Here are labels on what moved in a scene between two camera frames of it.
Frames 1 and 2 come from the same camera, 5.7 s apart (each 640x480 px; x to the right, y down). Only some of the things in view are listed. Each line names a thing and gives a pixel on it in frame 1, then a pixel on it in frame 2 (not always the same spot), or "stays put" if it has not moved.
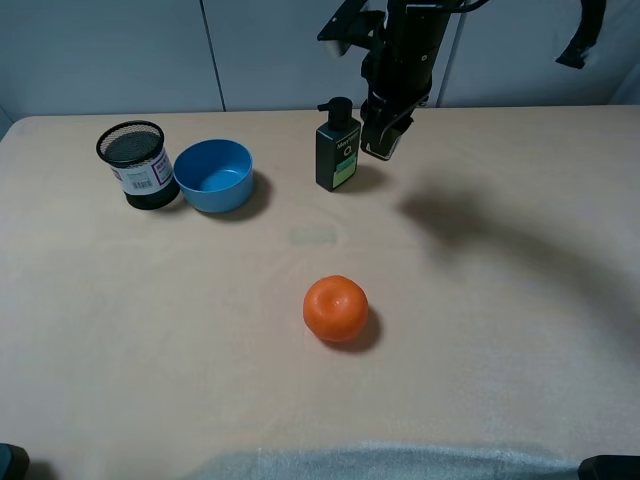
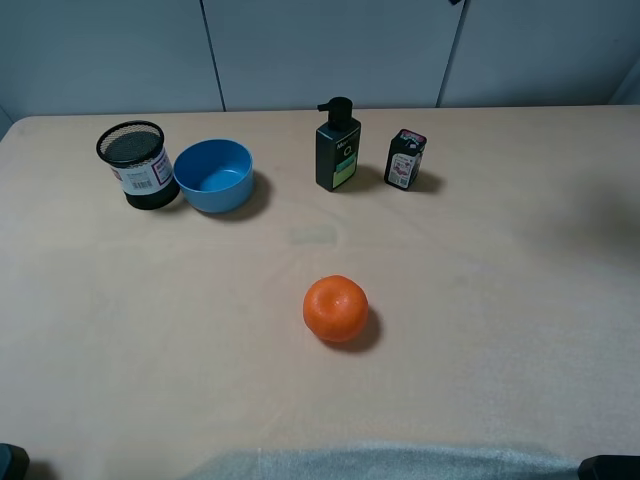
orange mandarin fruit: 335,308 stays put
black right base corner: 610,467 stays put
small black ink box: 379,142 to 404,158
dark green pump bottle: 337,145 stays put
